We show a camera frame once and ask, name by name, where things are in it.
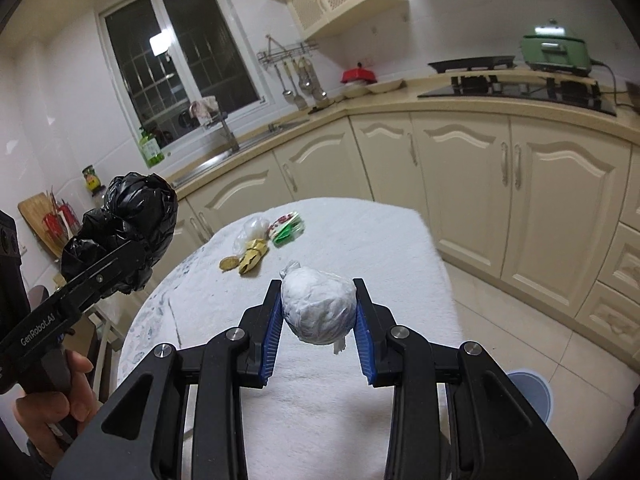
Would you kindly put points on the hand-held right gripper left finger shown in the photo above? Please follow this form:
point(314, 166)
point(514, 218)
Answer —
point(272, 325)

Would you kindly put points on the white fleece tablecloth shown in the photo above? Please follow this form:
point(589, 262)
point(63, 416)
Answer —
point(350, 240)

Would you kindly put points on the cream kitchen base cabinet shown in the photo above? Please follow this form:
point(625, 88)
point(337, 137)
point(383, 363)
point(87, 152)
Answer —
point(480, 125)

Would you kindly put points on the wooden cutting board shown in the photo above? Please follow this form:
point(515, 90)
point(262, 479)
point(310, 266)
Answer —
point(32, 215)

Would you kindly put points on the black plastic bag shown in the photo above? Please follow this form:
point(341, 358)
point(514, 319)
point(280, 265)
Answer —
point(135, 210)

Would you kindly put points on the metal faucet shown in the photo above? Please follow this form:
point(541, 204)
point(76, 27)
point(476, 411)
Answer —
point(229, 132)

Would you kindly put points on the metal spoon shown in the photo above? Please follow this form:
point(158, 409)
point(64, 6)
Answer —
point(318, 92)

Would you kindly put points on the green electric pot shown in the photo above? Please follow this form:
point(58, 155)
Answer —
point(555, 50)

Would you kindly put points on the person's left hand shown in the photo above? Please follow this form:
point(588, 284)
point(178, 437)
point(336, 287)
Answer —
point(82, 385)

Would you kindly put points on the metal slotted spatula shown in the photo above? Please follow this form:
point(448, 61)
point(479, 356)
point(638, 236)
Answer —
point(299, 101)

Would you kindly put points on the metal utensil rack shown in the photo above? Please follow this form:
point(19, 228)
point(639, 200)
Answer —
point(287, 53)

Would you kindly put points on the clear plastic bag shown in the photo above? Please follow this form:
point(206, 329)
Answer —
point(252, 227)

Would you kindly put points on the blue plastic trash bin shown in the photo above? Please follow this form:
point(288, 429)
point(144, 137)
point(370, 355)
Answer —
point(535, 395)

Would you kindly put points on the yellow crumpled wrapper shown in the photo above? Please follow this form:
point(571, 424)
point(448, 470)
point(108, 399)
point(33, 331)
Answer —
point(252, 257)

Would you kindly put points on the green detergent bottle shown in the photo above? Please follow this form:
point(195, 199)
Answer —
point(150, 152)

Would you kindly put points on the white bowl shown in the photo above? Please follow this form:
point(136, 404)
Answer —
point(356, 91)

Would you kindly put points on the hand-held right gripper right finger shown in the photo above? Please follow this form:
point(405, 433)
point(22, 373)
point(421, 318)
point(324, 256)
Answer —
point(362, 335)

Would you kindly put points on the metal ladle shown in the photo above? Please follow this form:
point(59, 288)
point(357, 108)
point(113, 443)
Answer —
point(287, 93)

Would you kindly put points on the yellow label jar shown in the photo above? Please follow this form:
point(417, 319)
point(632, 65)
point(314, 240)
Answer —
point(92, 180)

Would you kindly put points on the steel sink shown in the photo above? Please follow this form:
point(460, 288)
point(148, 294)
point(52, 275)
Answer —
point(210, 165)

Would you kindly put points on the black griddle pan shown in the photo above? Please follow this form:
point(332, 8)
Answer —
point(470, 64)

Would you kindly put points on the cream cabinet door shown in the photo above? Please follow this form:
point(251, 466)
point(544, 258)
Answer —
point(235, 195)
point(465, 185)
point(385, 160)
point(565, 210)
point(320, 175)

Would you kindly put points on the green red snack wrapper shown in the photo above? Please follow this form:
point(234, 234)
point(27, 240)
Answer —
point(287, 232)

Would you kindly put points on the round brown food scrap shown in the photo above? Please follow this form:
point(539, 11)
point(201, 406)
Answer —
point(229, 263)

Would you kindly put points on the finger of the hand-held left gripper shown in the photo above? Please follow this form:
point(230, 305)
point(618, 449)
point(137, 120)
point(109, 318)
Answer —
point(97, 277)

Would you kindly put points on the white oval dish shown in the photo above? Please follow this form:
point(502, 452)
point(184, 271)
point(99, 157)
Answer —
point(385, 85)

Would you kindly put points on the black gas stove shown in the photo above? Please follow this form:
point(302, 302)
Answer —
point(500, 92)

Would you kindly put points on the white knotted plastic bag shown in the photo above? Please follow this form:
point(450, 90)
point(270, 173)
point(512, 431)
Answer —
point(317, 310)

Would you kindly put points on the kitchen window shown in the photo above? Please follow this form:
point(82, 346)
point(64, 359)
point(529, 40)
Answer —
point(200, 45)

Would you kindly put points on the pink cloth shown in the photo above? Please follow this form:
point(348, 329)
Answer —
point(205, 107)

